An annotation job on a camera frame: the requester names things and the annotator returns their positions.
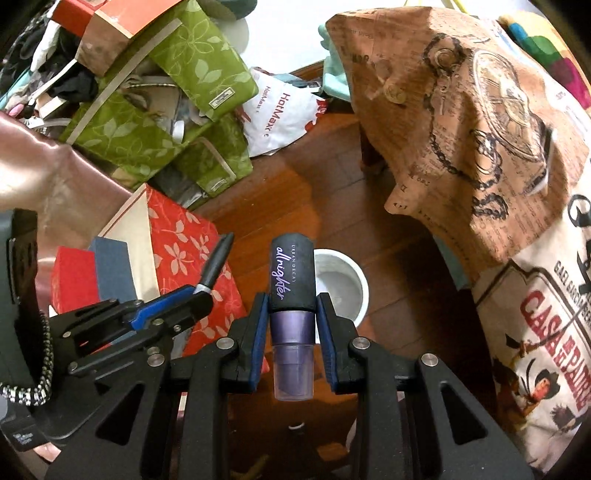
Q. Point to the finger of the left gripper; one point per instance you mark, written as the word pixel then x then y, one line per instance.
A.
pixel 171 322
pixel 110 319

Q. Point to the black pen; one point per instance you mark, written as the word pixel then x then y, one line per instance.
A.
pixel 215 263

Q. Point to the red small box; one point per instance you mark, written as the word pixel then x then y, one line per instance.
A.
pixel 73 283

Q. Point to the person's left hand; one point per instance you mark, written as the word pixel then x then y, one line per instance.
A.
pixel 48 452

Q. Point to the colourful patchwork blanket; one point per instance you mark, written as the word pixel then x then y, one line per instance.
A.
pixel 541 41

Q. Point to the white trash bin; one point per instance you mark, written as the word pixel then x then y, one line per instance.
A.
pixel 344 280

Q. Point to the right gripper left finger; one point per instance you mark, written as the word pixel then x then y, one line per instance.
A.
pixel 199 387

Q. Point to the green leaf pattern bag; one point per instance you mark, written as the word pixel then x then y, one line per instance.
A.
pixel 170 100

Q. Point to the white HotMaxx plastic bag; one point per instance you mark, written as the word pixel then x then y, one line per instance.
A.
pixel 278 115

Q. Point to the orange cardboard box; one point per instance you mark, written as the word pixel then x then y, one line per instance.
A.
pixel 106 28

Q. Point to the newspaper print bed sheet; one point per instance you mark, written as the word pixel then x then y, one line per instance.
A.
pixel 492 155

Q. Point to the red floral gift bag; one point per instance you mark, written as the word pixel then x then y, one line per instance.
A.
pixel 151 247

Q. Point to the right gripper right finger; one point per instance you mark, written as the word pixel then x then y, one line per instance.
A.
pixel 416 419

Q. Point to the purple black spray bottle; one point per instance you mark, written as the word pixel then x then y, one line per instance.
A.
pixel 292 316

